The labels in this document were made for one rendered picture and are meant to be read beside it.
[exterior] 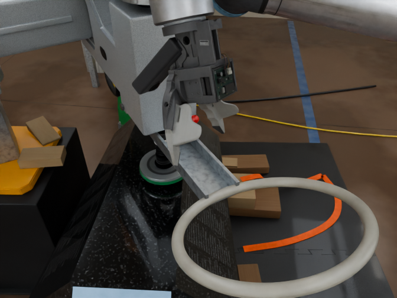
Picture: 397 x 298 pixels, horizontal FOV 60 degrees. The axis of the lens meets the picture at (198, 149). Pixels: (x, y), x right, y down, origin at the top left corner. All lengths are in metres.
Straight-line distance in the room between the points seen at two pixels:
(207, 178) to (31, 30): 1.00
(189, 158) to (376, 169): 2.18
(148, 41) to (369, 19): 0.63
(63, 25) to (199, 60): 1.24
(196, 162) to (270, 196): 1.39
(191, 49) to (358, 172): 2.64
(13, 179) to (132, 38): 1.00
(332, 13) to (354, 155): 2.61
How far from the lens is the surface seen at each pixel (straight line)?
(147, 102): 1.18
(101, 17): 1.49
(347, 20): 0.70
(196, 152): 1.24
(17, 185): 1.78
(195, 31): 0.51
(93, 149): 3.15
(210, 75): 0.49
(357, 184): 2.96
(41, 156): 1.81
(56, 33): 1.71
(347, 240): 2.52
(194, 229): 1.39
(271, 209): 2.44
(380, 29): 0.73
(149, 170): 1.47
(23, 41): 1.69
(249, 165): 2.75
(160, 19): 0.51
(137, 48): 1.09
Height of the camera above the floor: 1.89
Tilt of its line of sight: 39 degrees down
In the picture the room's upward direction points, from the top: straight up
